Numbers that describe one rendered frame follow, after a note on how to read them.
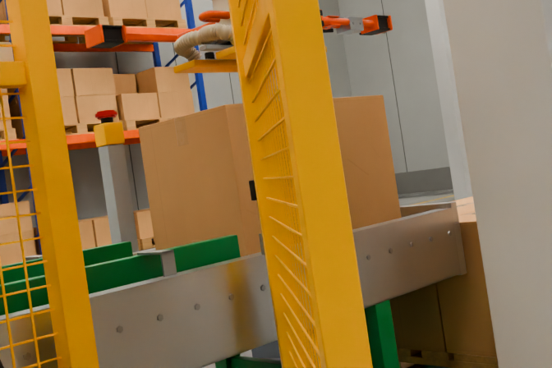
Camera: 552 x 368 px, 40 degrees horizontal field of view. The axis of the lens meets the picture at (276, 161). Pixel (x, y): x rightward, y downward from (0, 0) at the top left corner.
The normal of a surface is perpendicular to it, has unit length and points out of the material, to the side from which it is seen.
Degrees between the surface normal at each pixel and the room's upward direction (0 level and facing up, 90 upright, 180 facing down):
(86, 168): 90
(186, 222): 90
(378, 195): 90
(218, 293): 90
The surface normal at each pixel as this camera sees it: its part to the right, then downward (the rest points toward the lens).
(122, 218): 0.68, -0.11
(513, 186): -0.72, 0.10
